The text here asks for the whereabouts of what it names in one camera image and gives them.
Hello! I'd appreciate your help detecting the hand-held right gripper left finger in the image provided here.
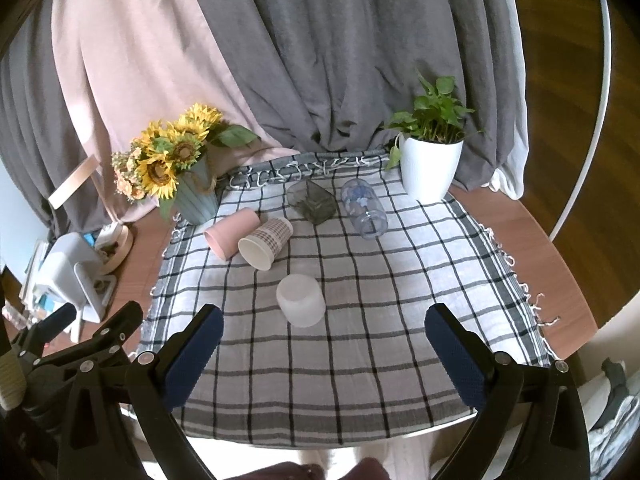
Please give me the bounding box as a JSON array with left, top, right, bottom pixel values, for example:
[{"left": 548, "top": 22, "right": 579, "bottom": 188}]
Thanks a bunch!
[{"left": 55, "top": 304, "right": 224, "bottom": 480}]

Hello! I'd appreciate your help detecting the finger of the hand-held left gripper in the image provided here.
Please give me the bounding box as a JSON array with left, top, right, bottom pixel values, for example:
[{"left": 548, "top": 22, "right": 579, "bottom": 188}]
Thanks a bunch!
[
  {"left": 10, "top": 304, "right": 78, "bottom": 357},
  {"left": 30, "top": 301, "right": 144, "bottom": 368}
]

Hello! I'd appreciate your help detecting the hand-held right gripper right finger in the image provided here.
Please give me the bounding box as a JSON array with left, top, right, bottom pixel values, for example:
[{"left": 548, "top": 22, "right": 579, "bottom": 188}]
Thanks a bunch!
[{"left": 424, "top": 302, "right": 591, "bottom": 480}]

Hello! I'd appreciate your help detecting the frosted white cup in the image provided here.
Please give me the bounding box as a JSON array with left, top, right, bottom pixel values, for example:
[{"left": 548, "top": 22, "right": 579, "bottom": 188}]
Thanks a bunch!
[{"left": 276, "top": 273, "right": 326, "bottom": 329}]

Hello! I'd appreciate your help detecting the pink cup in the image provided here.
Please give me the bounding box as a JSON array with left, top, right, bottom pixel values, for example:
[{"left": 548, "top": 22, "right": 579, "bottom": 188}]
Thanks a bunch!
[{"left": 203, "top": 208, "right": 261, "bottom": 261}]

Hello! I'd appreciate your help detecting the checked paper cup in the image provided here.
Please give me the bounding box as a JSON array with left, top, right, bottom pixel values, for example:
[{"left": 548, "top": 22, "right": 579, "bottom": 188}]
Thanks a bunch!
[{"left": 237, "top": 217, "right": 294, "bottom": 270}]

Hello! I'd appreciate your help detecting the clear blue floral cup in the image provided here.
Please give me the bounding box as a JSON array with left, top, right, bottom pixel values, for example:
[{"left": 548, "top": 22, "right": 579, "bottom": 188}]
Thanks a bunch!
[{"left": 340, "top": 178, "right": 389, "bottom": 239}]

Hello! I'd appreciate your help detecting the dark glass cup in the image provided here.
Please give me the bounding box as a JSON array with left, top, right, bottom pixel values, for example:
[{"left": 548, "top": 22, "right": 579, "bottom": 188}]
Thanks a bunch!
[{"left": 286, "top": 180, "right": 338, "bottom": 226}]

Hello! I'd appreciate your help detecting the white desk appliance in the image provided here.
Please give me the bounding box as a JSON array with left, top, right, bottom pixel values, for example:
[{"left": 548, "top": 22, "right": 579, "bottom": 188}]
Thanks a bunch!
[{"left": 34, "top": 232, "right": 119, "bottom": 324}]

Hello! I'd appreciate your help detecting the round wooden box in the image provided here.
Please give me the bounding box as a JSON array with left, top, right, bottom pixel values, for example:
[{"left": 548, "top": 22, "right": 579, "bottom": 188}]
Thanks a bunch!
[{"left": 94, "top": 222, "right": 135, "bottom": 274}]

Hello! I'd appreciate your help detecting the checked grey white tablecloth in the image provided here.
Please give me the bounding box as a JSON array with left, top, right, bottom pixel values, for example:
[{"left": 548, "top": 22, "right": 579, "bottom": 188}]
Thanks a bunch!
[{"left": 135, "top": 152, "right": 561, "bottom": 448}]

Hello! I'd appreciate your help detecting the blue-green ribbed vase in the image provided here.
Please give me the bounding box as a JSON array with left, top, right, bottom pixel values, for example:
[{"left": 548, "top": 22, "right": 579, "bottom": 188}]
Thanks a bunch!
[{"left": 172, "top": 152, "right": 221, "bottom": 225}]

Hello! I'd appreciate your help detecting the grey crumpled cloth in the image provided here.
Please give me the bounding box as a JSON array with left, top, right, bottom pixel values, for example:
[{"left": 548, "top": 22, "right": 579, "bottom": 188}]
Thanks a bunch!
[{"left": 586, "top": 357, "right": 640, "bottom": 463}]

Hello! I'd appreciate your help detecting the grey curtain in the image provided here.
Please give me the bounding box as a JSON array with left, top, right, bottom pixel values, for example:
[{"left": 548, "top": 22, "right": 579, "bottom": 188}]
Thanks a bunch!
[
  {"left": 0, "top": 0, "right": 126, "bottom": 241},
  {"left": 185, "top": 0, "right": 521, "bottom": 196}
]

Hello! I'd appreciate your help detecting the sunflower bouquet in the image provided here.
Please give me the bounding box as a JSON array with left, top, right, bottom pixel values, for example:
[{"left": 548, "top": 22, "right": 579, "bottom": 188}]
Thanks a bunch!
[{"left": 111, "top": 103, "right": 262, "bottom": 222}]

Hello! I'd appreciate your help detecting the white ribbed plant pot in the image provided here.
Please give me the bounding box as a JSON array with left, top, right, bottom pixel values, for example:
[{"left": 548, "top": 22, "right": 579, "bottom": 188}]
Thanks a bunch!
[{"left": 398, "top": 134, "right": 465, "bottom": 202}]

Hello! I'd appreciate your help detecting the white curtain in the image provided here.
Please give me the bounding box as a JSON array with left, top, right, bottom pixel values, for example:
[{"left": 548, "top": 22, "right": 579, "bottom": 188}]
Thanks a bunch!
[{"left": 487, "top": 0, "right": 531, "bottom": 199}]

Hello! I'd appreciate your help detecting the green leafy plant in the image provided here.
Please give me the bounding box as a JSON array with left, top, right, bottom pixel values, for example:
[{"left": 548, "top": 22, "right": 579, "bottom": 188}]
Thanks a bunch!
[{"left": 382, "top": 71, "right": 485, "bottom": 170}]

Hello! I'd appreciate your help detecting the pink curtain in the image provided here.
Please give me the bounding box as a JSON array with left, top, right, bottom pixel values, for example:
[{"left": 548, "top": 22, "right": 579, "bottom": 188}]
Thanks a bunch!
[{"left": 50, "top": 0, "right": 301, "bottom": 226}]

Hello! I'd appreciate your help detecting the white hoop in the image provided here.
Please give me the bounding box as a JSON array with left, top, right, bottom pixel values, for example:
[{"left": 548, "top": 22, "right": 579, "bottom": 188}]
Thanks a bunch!
[{"left": 547, "top": 0, "right": 614, "bottom": 241}]

